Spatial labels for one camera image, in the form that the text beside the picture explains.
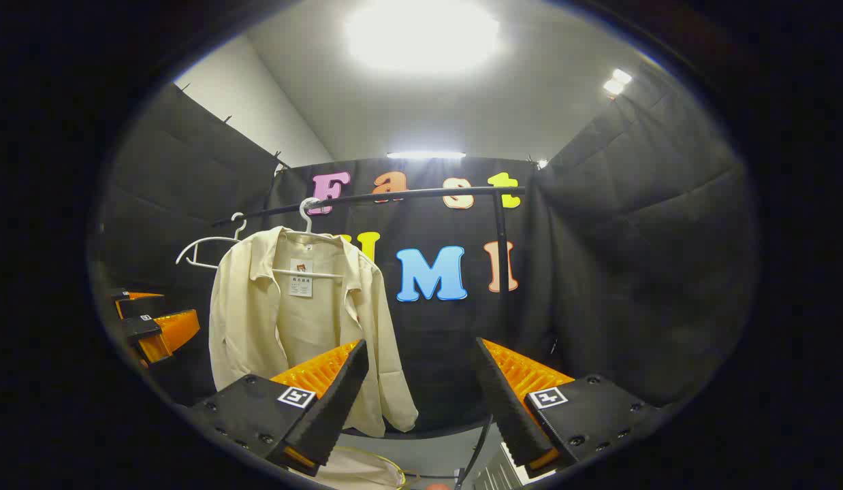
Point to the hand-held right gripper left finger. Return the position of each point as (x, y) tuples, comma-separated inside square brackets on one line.
[(340, 401)]

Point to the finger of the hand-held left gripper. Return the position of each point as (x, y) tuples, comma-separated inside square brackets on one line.
[(132, 303), (141, 329)]

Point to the small ceiling light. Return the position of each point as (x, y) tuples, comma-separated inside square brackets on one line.
[(617, 82)]

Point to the white plastic hanger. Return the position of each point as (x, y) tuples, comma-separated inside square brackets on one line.
[(306, 216), (203, 241)]

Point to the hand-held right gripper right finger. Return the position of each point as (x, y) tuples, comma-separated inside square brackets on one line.
[(506, 408)]

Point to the cream shirt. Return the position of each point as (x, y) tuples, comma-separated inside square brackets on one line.
[(312, 327)]

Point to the long ceiling strip light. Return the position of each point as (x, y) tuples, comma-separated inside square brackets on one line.
[(426, 155)]

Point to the large ceiling light panel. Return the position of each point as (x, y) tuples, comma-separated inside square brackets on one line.
[(421, 34)]

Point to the black clothes rack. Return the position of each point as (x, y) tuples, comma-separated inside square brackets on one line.
[(408, 195)]

